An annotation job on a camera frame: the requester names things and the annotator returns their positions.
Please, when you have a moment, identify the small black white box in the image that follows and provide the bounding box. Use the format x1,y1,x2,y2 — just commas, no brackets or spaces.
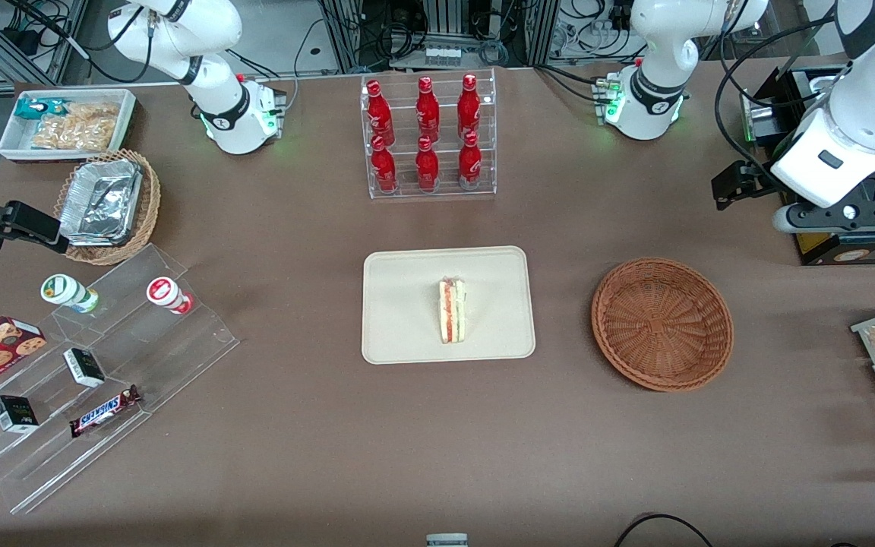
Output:
63,347,106,388
0,395,39,434

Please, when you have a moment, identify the triangular sandwich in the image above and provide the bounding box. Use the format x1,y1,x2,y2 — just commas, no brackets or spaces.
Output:
438,277,467,345

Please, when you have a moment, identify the white power strip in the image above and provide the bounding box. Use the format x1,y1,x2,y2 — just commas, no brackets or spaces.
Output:
390,46,460,68

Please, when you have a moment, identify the Snickers chocolate bar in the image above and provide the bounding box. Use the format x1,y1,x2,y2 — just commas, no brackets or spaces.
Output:
69,384,142,438

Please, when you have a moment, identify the black floor cable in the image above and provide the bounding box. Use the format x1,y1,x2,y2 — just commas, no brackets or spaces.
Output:
614,514,715,547

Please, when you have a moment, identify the beige rectangular tray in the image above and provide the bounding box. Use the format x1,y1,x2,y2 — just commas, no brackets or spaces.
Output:
362,245,536,365

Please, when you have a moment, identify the green lid yogurt cup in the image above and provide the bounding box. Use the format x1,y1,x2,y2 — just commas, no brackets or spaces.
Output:
40,273,100,315

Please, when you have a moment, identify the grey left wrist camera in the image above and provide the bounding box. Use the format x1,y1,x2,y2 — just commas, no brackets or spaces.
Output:
772,199,875,235

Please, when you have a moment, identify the clear acrylic stepped display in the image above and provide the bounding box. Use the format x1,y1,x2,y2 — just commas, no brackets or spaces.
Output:
0,243,241,515

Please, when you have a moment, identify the black yellow food warmer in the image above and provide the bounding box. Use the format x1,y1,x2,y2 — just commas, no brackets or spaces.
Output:
741,65,875,267

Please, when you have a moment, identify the aluminium foil containers stack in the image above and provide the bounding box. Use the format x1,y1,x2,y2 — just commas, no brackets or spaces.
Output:
58,159,144,246

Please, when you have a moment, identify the clear acrylic bottle rack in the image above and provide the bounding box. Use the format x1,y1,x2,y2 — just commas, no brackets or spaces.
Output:
360,68,498,200

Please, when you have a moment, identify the red soda bottle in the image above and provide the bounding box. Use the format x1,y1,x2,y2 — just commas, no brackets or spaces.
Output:
371,136,398,194
457,131,484,190
415,76,441,142
415,135,441,193
365,80,396,146
457,74,482,140

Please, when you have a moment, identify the clear bag of crackers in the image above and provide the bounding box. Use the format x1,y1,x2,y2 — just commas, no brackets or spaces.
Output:
64,102,121,124
30,115,118,152

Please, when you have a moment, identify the green snack packet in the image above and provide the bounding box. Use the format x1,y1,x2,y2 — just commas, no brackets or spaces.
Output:
14,97,71,122

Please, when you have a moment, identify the light wicker basket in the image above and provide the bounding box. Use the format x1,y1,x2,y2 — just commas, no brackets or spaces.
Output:
54,149,162,266

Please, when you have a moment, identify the brown round wicker basket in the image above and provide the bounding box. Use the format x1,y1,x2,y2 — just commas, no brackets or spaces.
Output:
591,258,734,393

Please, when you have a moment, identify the aluminium frame rack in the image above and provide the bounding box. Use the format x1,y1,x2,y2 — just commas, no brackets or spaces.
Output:
316,0,560,71

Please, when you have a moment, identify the red lid yogurt cup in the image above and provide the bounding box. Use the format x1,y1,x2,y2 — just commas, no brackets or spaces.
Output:
146,277,194,315

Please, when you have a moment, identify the white rectangular snack bin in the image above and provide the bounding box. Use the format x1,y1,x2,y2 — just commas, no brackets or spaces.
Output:
0,89,138,164

